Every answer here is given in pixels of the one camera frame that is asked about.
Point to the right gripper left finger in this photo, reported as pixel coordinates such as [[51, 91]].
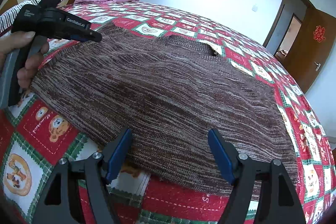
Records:
[[60, 199]]

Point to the brown knitted sweater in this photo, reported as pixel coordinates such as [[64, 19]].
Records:
[[170, 92]]

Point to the person's left hand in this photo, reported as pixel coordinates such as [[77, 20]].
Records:
[[18, 44]]

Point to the striped pillow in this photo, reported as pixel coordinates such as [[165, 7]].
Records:
[[40, 16]]

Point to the red checkered bear quilt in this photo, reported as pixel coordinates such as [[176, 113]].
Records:
[[34, 138]]

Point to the brown wooden door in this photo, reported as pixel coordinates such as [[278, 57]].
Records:
[[301, 39]]

